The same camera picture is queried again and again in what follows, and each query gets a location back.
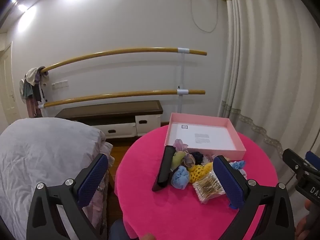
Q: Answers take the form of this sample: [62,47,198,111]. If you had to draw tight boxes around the beige scrunchie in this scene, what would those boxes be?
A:
[184,154,198,168]

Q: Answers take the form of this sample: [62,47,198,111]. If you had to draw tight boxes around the person's right hand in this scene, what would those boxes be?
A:
[295,200,320,240]

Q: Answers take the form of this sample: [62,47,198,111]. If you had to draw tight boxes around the hanging clothes bundle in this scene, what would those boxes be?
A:
[21,67,50,118]

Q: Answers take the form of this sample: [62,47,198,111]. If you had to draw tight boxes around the white power cable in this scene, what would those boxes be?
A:
[188,0,218,33]

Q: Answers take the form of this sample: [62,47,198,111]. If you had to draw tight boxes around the grey bed duvet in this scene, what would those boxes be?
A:
[0,117,114,240]

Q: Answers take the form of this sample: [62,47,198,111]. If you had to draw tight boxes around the yellow-green soft toy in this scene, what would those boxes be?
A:
[171,151,187,172]

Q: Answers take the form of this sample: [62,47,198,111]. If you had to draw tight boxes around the light blue scrunchie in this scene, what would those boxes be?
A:
[171,166,190,189]

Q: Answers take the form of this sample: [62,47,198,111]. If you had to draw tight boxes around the pink round tablecloth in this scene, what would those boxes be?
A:
[114,125,279,240]

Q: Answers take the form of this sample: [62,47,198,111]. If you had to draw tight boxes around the yellow crochet fish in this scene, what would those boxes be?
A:
[188,162,213,183]

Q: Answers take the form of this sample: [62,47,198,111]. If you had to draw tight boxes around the dark navy crochet scrunchie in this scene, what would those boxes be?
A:
[191,152,204,164]

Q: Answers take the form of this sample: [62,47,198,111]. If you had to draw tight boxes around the pink cardboard box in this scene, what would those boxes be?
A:
[164,112,247,160]

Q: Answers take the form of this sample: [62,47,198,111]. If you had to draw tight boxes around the dark top storage bench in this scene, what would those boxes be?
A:
[55,100,163,139]

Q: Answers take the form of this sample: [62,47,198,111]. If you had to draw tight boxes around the purple sheer scrunchie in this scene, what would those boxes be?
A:
[174,139,188,152]

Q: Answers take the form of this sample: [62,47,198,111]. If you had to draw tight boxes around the white barre stand post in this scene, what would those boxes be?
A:
[177,47,188,114]

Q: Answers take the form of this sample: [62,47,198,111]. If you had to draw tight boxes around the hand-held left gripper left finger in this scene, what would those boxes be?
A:
[26,153,109,240]

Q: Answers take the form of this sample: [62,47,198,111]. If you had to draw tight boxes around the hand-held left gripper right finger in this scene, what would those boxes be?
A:
[212,155,295,240]

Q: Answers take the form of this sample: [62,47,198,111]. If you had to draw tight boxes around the cream pleated curtain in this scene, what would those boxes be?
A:
[216,0,320,198]

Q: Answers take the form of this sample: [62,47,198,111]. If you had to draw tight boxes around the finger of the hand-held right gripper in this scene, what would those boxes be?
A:
[283,149,320,178]

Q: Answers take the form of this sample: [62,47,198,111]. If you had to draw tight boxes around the white wall sockets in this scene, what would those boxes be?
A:
[52,80,68,90]

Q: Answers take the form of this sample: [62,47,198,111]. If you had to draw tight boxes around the wooden ballet barre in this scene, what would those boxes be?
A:
[39,89,206,109]
[40,47,207,74]

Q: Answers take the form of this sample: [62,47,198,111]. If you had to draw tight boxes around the blue white hair accessory pack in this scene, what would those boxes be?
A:
[229,160,247,178]

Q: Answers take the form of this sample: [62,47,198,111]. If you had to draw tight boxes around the white bench drawer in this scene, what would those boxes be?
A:
[135,114,161,134]
[99,122,137,138]

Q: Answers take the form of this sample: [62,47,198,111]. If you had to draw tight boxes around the white door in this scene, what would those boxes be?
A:
[0,42,19,125]

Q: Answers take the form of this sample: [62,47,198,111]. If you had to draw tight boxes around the black pouch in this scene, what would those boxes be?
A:
[152,146,175,192]

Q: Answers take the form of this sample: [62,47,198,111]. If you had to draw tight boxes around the person's leg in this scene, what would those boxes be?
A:
[109,219,140,240]

